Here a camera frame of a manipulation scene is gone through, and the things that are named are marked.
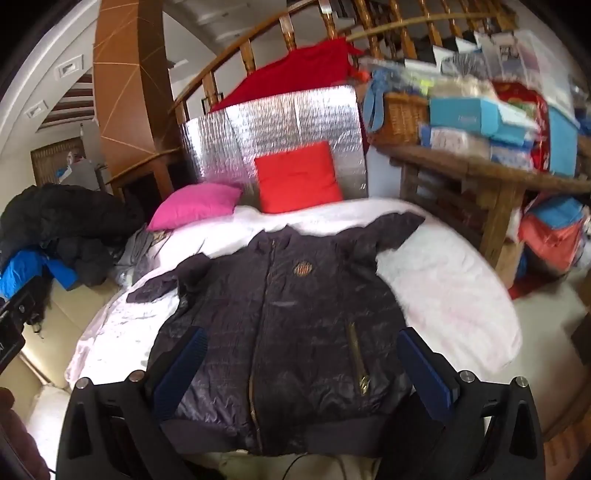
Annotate silver foil insulation panel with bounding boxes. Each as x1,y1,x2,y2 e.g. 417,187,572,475
182,85,370,199

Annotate grey refrigerator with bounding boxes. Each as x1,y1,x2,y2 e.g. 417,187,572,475
69,157,109,192

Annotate blue container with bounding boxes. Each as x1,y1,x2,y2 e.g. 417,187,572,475
549,106,580,176

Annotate blue cloth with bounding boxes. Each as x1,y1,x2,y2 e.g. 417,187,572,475
362,69,393,134

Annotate wooden stair railing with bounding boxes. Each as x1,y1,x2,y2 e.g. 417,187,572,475
168,0,518,116

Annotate grey clothes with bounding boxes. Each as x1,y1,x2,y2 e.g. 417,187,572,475
113,228,174,284

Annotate light blue cardboard box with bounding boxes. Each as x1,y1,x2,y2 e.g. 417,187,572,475
429,97,504,139

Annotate white blanket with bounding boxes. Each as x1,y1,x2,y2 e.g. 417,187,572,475
65,196,525,480

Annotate beige sofa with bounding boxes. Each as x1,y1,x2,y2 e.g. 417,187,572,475
0,277,134,480

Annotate brown bamboo door curtain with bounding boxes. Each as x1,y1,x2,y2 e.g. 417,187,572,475
30,137,86,188

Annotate person's left forearm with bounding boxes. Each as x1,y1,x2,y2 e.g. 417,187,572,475
0,388,49,480

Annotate clear plastic storage box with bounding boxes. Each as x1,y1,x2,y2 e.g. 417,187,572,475
480,30,578,121

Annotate black puffy coat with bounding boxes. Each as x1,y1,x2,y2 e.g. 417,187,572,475
0,184,144,287

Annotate blue jacket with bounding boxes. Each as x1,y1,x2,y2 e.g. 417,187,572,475
0,251,79,301

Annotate pink pillow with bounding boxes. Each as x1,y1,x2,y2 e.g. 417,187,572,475
147,182,245,232

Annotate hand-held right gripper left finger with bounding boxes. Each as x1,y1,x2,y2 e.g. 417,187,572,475
55,325,208,480

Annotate red cloth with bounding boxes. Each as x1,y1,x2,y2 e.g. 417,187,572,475
210,38,365,114

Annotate stack of folded cloths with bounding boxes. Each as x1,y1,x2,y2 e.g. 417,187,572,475
517,194,591,278

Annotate wicker basket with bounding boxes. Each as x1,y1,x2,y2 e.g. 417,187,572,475
369,91,430,146

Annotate brown wooden column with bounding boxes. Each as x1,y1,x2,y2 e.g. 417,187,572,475
92,0,181,185

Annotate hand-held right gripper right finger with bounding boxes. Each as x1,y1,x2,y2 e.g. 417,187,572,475
379,327,552,480

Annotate red pillow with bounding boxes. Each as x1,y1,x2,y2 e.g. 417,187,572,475
254,141,345,214

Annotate red printed bag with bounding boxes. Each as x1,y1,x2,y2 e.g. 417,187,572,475
494,80,555,171

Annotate wooden side table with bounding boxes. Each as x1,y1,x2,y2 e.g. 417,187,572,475
369,143,591,287

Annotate dark quilted jacket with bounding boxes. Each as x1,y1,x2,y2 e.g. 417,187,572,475
126,212,426,457

